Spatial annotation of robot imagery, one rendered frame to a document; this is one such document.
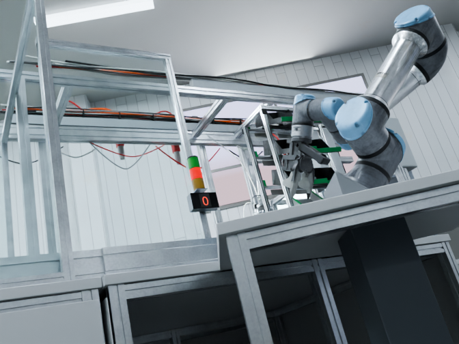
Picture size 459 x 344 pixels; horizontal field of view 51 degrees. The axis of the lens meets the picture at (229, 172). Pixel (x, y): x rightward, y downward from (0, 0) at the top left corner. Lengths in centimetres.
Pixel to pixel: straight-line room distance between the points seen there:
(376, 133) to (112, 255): 85
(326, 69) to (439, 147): 185
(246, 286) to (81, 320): 48
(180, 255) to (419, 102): 586
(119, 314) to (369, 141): 85
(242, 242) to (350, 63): 618
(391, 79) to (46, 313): 117
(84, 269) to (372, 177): 88
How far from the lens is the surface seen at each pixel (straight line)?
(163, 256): 154
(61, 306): 136
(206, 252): 160
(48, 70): 170
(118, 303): 139
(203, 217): 202
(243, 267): 111
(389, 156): 152
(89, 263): 148
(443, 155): 686
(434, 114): 710
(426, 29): 168
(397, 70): 158
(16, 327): 134
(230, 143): 345
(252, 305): 110
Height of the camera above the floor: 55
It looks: 22 degrees up
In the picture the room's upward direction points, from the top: 14 degrees counter-clockwise
